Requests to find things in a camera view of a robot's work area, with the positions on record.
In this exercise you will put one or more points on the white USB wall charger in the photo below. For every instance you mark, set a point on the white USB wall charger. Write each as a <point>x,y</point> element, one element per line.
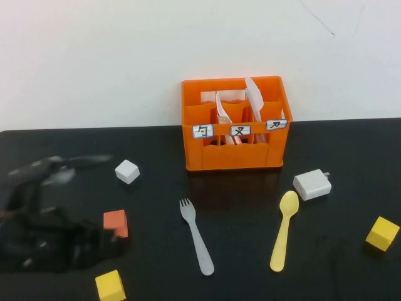
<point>311,186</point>

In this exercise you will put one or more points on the orange foam cube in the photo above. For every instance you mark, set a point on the orange foam cube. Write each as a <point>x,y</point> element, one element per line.
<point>116,221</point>

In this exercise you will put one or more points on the white foam cube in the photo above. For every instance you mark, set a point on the white foam cube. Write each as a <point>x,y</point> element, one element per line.
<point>127,172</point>

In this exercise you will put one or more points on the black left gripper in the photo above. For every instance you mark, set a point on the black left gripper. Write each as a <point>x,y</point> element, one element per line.
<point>62,238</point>

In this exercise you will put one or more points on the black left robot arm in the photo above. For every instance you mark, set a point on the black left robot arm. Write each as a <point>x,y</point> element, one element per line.
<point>12,241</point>

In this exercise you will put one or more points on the yellow foam cube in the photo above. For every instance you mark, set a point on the yellow foam cube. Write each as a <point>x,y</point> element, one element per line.
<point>109,287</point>
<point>382,233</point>

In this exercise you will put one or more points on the yellow plastic spoon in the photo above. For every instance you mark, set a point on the yellow plastic spoon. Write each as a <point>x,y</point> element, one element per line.
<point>289,203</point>

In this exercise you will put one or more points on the white plastic knife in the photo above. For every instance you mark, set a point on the white plastic knife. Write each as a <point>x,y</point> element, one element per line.
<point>253,94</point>
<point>283,115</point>

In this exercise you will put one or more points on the translucent white plastic fork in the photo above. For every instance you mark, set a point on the translucent white plastic fork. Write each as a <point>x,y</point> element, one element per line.
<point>200,244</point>

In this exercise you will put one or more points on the orange plastic cutlery crate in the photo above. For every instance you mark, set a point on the orange plastic cutlery crate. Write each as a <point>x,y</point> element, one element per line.
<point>235,156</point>

